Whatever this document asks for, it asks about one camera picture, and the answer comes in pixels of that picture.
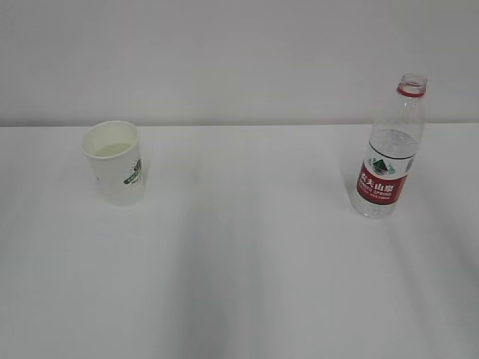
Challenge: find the white paper cup green logo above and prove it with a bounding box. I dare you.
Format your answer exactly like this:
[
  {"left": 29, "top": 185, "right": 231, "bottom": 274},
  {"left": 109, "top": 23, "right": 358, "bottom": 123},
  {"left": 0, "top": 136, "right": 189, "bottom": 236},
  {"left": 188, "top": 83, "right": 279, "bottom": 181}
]
[{"left": 81, "top": 120, "right": 144, "bottom": 206}]

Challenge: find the clear water bottle red label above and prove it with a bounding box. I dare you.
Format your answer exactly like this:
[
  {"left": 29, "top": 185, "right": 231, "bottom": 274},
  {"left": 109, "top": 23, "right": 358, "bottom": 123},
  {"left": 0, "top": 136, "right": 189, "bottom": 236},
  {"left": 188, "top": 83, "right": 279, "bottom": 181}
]
[{"left": 350, "top": 73, "right": 427, "bottom": 218}]

